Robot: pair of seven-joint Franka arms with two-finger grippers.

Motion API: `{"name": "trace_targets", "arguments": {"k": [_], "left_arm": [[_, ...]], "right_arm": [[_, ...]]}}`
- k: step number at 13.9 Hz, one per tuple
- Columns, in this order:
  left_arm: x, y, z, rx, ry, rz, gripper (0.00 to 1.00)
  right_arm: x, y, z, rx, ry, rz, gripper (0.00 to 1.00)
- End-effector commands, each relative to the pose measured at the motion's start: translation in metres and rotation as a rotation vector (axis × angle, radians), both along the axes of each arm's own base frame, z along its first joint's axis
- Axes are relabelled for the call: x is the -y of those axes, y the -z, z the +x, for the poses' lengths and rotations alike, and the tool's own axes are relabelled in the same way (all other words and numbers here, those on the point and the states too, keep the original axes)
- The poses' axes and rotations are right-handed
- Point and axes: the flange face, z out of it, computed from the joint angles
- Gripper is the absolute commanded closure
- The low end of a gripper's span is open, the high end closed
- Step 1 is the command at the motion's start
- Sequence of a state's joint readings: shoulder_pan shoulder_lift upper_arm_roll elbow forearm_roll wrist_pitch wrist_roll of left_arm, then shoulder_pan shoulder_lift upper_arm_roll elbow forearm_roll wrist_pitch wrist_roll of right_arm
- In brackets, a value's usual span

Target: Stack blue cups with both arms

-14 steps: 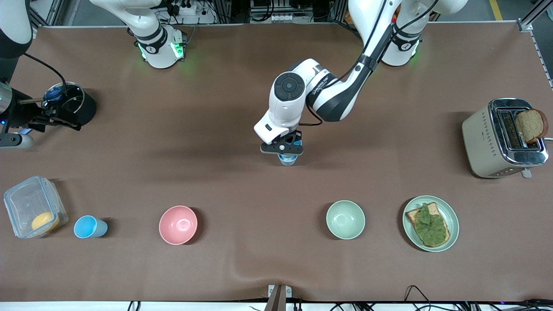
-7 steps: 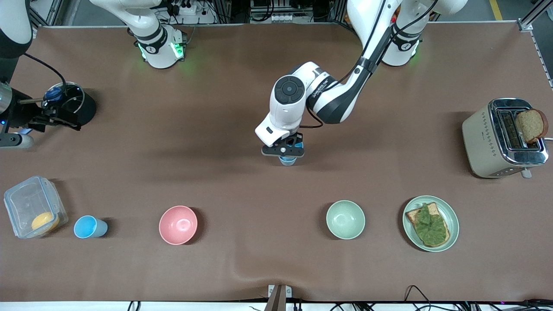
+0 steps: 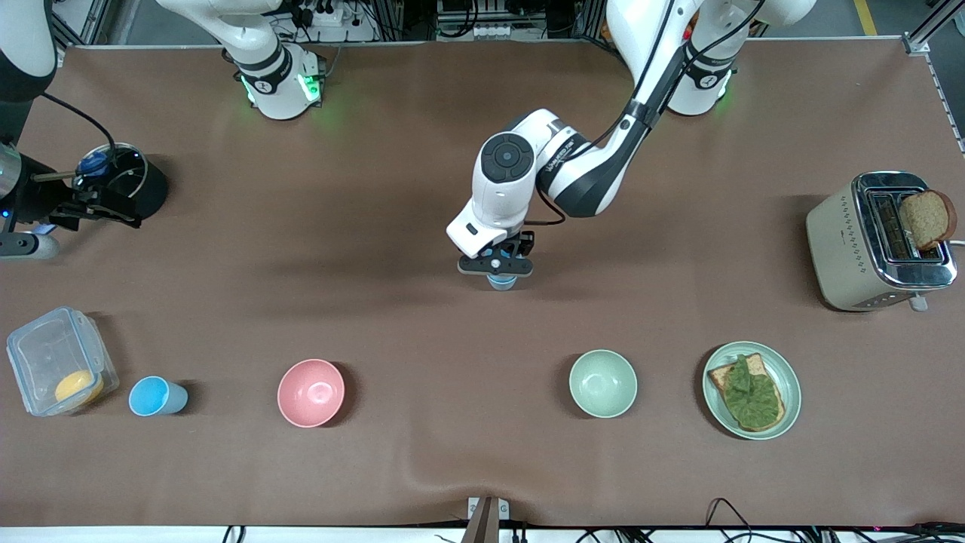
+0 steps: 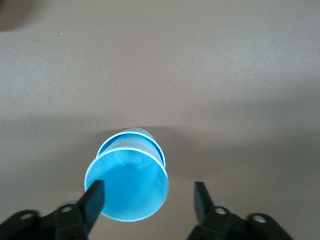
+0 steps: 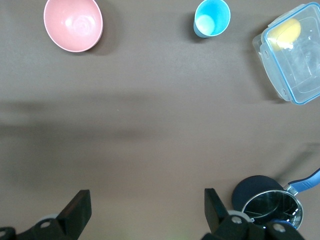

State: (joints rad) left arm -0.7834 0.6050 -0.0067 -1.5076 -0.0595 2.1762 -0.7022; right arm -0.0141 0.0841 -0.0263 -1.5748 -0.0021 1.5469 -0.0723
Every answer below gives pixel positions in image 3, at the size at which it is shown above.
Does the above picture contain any pale green bowl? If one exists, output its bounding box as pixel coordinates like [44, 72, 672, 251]
[568, 348, 639, 419]

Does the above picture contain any clear plastic lidded container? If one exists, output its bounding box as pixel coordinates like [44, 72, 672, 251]
[6, 305, 120, 418]

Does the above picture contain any brown table cover mat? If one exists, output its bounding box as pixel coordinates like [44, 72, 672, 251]
[0, 38, 965, 529]

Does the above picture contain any yellow round sponge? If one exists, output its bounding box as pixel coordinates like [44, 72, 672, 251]
[54, 370, 105, 404]

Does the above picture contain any pink bowl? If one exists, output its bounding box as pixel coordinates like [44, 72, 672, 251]
[277, 358, 346, 429]

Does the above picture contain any toast slice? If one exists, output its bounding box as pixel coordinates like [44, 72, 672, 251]
[709, 352, 786, 433]

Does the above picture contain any green lettuce leaf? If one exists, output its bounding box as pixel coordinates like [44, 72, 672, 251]
[724, 354, 783, 428]

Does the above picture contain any pale green plate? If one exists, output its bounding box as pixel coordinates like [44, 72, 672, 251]
[702, 341, 802, 441]

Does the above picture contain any beige and chrome toaster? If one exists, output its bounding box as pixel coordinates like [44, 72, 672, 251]
[805, 171, 959, 312]

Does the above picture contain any brown bread slice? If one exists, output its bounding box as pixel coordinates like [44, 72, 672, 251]
[899, 189, 958, 252]

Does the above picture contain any aluminium frame profile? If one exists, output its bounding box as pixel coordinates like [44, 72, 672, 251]
[47, 0, 130, 49]
[903, 0, 965, 55]

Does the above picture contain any metal table clamp bracket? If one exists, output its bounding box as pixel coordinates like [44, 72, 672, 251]
[467, 495, 510, 543]

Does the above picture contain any black cable loop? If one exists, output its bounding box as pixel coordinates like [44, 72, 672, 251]
[704, 497, 756, 532]

